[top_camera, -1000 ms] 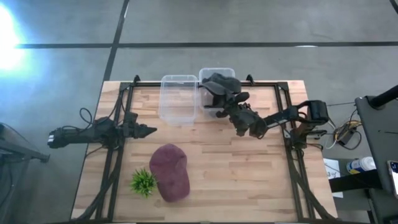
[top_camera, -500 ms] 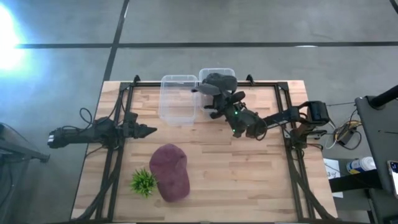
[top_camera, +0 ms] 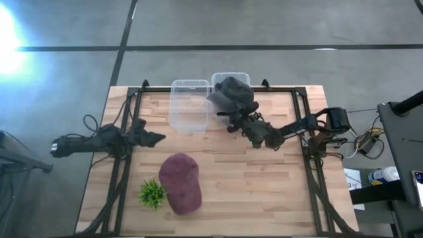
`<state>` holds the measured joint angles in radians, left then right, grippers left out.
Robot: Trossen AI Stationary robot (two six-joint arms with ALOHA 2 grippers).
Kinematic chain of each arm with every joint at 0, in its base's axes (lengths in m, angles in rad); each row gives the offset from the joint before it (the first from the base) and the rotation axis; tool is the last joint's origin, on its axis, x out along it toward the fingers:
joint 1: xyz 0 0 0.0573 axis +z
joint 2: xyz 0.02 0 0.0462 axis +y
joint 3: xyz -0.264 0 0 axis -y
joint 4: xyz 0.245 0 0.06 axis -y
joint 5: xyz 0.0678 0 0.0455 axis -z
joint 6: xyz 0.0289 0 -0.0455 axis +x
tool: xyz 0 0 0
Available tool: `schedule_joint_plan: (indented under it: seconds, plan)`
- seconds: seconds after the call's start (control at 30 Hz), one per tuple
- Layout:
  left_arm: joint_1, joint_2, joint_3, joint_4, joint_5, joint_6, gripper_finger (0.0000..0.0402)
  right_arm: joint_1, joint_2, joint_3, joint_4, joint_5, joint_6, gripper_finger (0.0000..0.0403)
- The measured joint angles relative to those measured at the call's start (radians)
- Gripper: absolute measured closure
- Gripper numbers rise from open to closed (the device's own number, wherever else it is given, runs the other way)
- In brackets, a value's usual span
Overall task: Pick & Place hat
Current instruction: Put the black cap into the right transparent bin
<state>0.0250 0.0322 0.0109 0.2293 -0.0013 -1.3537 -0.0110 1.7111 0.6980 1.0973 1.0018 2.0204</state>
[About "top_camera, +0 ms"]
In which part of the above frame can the small green artificial plant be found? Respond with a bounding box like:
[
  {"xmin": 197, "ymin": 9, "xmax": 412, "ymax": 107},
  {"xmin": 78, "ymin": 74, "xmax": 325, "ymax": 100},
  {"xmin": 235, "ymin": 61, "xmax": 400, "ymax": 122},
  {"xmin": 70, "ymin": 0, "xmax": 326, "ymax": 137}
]
[{"xmin": 137, "ymin": 178, "xmax": 168, "ymax": 211}]

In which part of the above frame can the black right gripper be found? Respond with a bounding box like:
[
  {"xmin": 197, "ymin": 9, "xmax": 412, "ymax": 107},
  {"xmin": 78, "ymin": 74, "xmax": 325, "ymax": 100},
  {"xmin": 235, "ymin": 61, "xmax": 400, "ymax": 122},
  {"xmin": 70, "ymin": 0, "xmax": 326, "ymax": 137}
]
[{"xmin": 226, "ymin": 101, "xmax": 286, "ymax": 150}]

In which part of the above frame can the black aluminium table frame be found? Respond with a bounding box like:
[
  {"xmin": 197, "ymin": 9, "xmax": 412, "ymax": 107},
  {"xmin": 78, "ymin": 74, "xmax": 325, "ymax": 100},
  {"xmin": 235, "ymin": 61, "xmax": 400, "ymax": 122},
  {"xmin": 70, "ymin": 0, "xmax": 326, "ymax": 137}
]
[{"xmin": 86, "ymin": 79, "xmax": 360, "ymax": 236}]

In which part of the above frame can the black power adapter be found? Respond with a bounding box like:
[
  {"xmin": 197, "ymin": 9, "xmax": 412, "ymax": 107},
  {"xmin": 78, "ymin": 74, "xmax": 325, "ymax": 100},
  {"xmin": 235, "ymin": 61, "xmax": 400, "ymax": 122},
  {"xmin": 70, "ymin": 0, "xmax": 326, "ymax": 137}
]
[{"xmin": 358, "ymin": 135, "xmax": 381, "ymax": 155}]

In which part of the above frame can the white paper sheet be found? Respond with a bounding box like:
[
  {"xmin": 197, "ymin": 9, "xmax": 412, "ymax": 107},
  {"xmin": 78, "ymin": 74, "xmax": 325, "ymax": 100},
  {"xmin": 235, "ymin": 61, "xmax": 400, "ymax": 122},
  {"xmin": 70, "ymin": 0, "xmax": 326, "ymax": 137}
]
[{"xmin": 342, "ymin": 167, "xmax": 366, "ymax": 212}]

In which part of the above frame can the clear plastic bin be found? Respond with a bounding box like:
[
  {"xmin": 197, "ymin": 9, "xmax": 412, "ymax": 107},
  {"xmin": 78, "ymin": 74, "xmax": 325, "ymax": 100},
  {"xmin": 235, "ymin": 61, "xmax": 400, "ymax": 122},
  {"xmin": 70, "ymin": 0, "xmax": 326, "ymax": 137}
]
[
  {"xmin": 210, "ymin": 71, "xmax": 251, "ymax": 128},
  {"xmin": 169, "ymin": 79, "xmax": 212, "ymax": 136}
]

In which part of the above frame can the grey metal stand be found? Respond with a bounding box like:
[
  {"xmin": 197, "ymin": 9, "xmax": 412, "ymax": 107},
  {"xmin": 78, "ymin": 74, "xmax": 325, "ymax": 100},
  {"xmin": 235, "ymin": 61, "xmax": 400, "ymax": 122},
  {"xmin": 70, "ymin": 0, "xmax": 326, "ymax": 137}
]
[{"xmin": 0, "ymin": 130, "xmax": 54, "ymax": 238}]

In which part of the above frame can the white wipes canister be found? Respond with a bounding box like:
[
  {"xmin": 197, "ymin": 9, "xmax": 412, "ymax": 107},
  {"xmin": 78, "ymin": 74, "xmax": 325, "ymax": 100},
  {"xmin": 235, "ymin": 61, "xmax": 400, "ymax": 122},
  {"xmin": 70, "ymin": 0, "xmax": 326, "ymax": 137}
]
[{"xmin": 367, "ymin": 166, "xmax": 401, "ymax": 186}]

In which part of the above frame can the faded red cap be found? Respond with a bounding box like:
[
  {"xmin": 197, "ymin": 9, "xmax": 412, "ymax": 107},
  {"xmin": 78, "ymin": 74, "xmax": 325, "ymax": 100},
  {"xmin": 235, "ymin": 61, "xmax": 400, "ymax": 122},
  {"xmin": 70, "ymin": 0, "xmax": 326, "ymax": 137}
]
[{"xmin": 158, "ymin": 152, "xmax": 203, "ymax": 216}]

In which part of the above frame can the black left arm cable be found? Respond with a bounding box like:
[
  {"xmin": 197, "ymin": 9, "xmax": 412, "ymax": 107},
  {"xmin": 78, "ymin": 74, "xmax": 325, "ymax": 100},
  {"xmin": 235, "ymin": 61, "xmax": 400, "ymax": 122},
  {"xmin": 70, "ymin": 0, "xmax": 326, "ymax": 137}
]
[{"xmin": 82, "ymin": 114, "xmax": 110, "ymax": 134}]

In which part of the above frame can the dark grey cap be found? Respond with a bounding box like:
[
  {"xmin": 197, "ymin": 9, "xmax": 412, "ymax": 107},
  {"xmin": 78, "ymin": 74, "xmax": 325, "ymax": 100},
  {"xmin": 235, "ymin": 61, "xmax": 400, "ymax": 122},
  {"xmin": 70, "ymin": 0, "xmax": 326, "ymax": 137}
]
[
  {"xmin": 214, "ymin": 76, "xmax": 254, "ymax": 100},
  {"xmin": 206, "ymin": 89, "xmax": 260, "ymax": 116}
]

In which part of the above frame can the black pole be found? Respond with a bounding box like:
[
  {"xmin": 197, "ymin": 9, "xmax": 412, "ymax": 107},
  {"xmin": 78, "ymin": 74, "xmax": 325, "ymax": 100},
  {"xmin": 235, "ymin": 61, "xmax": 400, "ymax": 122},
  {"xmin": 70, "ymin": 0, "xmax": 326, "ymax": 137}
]
[{"xmin": 392, "ymin": 89, "xmax": 423, "ymax": 116}]

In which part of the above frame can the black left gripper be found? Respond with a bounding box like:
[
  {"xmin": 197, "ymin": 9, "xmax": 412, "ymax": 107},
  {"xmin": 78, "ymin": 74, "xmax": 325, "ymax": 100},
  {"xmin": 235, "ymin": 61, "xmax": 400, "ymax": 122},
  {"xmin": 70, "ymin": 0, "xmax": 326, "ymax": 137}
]
[{"xmin": 126, "ymin": 118, "xmax": 167, "ymax": 149}]

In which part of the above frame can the grey side cart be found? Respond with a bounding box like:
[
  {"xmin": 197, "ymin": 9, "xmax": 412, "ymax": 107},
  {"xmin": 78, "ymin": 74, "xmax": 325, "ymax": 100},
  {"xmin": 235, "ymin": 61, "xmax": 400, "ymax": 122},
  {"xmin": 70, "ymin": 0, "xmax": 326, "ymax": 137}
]
[{"xmin": 376, "ymin": 100, "xmax": 423, "ymax": 238}]

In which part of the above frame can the smartphone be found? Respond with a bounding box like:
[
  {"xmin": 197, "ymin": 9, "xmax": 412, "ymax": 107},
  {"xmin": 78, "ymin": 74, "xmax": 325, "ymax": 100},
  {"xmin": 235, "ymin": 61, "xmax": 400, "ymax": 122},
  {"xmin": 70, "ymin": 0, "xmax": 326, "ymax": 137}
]
[{"xmin": 411, "ymin": 169, "xmax": 423, "ymax": 212}]

